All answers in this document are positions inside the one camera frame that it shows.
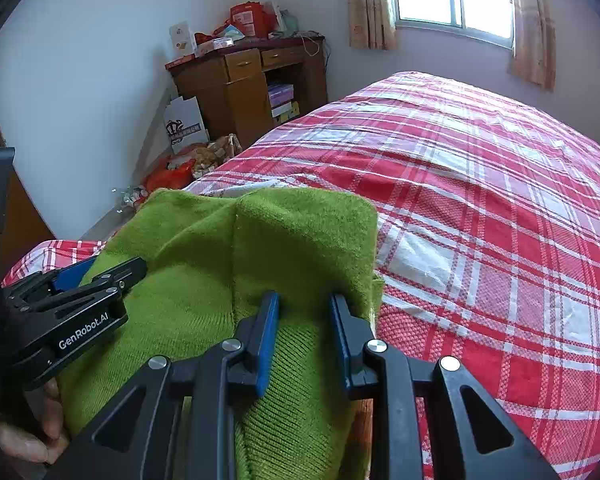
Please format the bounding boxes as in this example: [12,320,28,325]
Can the green striped knit sweater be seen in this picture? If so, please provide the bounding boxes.
[58,188,384,479]

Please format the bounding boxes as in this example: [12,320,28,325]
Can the person's left hand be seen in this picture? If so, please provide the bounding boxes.
[0,378,69,465]

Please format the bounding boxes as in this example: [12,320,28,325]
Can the red plastic bag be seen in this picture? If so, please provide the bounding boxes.
[142,156,195,194]

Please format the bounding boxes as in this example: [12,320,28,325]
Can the beige floral bundle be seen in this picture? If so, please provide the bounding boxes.
[192,133,242,180]

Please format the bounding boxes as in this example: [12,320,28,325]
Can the white printed paper bag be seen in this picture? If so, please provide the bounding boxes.
[163,96,209,154]

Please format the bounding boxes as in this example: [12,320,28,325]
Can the red plaid bed cover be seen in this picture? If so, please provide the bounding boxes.
[6,72,600,479]

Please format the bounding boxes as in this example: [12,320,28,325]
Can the stacked boxes in desk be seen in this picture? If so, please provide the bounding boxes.
[268,84,300,126]

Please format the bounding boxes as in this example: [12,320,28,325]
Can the brown wooden desk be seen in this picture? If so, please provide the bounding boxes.
[166,34,328,148]

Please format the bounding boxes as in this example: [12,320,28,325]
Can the white card on desk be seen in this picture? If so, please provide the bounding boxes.
[169,22,197,58]

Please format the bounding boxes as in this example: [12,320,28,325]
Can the red gift bag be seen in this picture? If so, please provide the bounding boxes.
[230,1,276,38]

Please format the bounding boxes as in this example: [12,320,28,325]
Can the left beige curtain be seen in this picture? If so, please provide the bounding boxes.
[347,0,398,51]

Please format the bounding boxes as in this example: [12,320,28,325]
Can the beige curtain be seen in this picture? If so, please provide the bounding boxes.
[508,0,556,92]
[347,0,398,51]

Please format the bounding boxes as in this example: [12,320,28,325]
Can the right beige curtain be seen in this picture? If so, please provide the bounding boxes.
[508,0,556,92]

